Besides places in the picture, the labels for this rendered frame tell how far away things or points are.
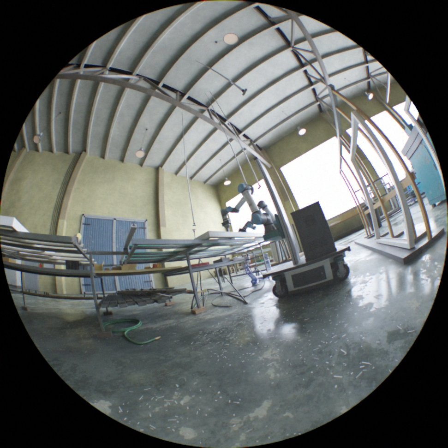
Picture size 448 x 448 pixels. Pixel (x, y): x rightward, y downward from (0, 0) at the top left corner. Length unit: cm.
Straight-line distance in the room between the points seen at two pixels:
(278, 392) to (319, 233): 127
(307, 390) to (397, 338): 38
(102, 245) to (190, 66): 954
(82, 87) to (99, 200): 656
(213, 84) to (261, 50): 326
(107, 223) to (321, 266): 838
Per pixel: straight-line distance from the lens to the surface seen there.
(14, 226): 153
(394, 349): 69
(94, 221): 833
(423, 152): 319
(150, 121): 893
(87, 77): 671
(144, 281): 782
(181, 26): 807
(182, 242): 139
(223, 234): 170
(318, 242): 144
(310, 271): 139
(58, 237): 131
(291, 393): 59
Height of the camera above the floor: 50
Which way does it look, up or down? 18 degrees up
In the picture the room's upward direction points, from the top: 14 degrees counter-clockwise
